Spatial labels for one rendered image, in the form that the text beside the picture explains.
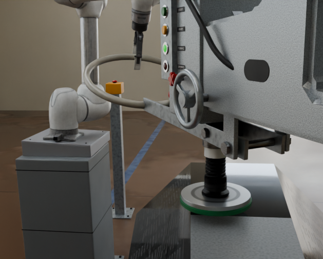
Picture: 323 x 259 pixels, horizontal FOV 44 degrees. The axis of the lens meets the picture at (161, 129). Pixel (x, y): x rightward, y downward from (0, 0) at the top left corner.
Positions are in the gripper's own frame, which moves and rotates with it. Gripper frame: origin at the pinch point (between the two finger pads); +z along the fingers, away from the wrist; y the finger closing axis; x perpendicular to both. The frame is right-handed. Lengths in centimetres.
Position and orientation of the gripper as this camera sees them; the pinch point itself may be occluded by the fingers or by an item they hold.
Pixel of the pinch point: (136, 61)
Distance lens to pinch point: 198.5
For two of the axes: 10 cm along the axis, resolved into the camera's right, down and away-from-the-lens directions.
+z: -1.3, 8.3, 5.5
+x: 9.8, 0.4, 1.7
